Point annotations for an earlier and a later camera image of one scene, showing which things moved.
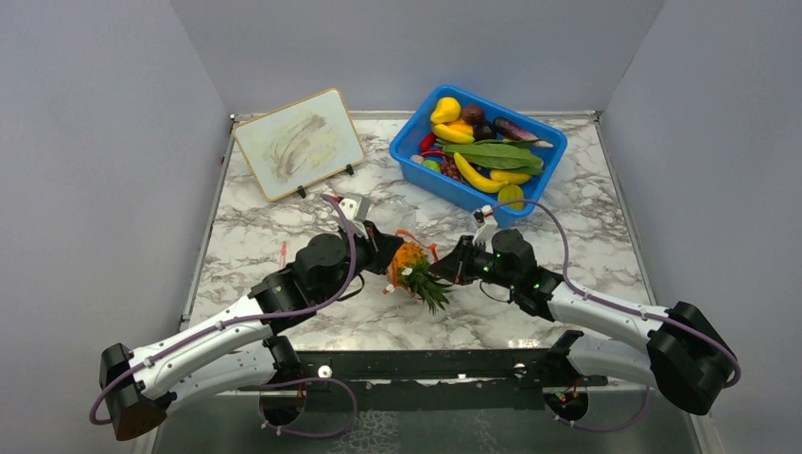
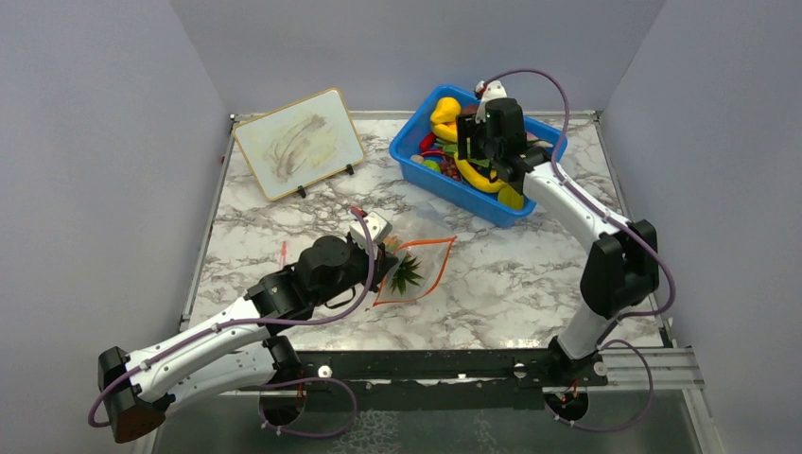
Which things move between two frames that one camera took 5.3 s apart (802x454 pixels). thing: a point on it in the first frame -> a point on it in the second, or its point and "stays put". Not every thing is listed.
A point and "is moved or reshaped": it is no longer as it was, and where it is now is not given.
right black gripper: (455, 267) -> (464, 133)
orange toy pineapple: (414, 272) is moved or reshaped
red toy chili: (426, 143) stays put
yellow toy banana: (477, 177) stays put
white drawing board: (294, 143) stays put
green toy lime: (432, 165) stays put
